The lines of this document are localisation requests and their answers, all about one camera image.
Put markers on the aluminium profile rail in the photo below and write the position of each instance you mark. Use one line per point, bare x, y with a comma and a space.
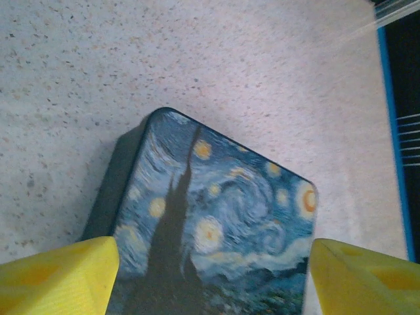
400, 11

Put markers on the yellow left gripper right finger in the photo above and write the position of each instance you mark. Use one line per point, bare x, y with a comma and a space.
361, 285

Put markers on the starry night print tin box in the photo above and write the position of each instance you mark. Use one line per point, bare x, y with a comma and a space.
229, 213

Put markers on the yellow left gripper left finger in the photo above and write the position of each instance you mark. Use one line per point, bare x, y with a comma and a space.
59, 282

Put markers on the blue circuit print backdrop panel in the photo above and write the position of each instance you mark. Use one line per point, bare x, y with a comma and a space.
408, 82

